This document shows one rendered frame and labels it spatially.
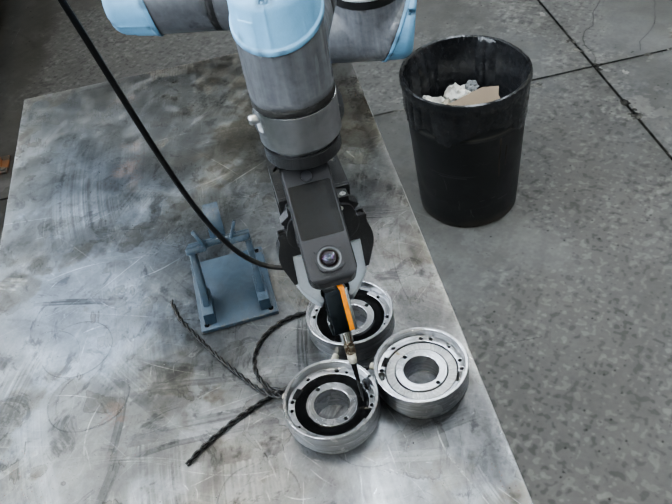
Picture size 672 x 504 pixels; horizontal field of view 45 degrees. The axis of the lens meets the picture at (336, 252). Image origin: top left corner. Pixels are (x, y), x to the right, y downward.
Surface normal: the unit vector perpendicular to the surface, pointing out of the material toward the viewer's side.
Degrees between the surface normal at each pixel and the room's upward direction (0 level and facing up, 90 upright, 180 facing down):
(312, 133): 89
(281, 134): 90
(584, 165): 0
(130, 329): 0
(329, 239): 31
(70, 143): 0
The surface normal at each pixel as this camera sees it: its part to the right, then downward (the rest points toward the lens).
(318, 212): 0.00, -0.27
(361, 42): -0.15, 0.75
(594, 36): -0.13, -0.71
